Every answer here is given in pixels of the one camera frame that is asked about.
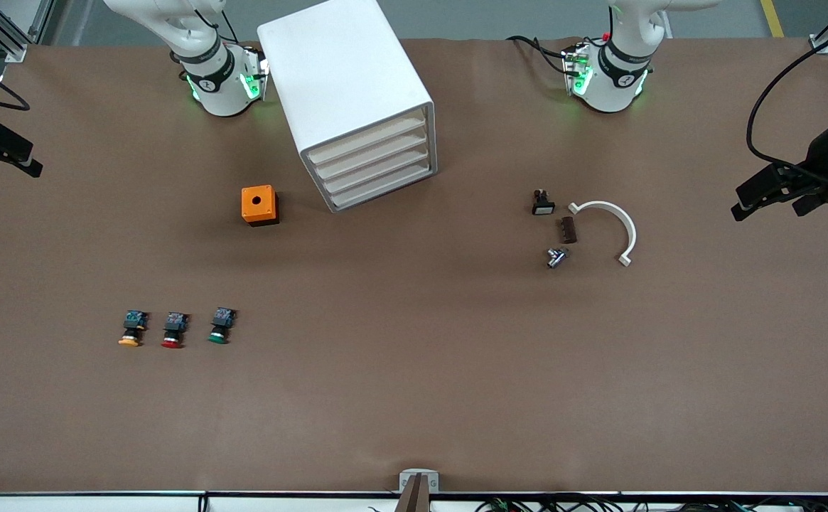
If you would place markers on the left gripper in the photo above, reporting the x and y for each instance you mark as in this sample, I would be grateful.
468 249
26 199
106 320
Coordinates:
823 153

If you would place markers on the yellow push button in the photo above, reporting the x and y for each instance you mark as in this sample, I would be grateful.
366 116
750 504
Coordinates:
133 328

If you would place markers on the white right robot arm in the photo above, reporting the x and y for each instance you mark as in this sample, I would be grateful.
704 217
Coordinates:
218 92

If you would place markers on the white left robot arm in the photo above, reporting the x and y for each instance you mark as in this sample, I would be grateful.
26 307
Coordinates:
609 92

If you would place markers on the red push button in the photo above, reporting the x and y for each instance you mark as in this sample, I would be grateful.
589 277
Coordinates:
174 329

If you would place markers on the green push button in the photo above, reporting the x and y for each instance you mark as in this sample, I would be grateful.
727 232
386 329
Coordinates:
221 326

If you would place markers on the brown terminal block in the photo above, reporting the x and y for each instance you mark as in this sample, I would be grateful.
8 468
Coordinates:
568 230

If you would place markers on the small silver metal connector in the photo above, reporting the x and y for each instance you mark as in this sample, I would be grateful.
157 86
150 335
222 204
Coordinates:
556 257

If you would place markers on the orange box with hole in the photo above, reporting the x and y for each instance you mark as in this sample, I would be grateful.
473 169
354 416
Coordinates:
257 203

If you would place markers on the white curved bracket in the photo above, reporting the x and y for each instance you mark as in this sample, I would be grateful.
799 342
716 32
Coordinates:
627 227

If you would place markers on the black switch white face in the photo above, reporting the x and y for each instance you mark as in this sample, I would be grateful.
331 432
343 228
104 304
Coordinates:
543 206

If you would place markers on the grey metal table bracket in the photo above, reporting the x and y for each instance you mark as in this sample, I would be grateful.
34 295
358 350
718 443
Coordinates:
405 476

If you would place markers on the brown camera post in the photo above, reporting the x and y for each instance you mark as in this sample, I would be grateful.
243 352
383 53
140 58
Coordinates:
415 498

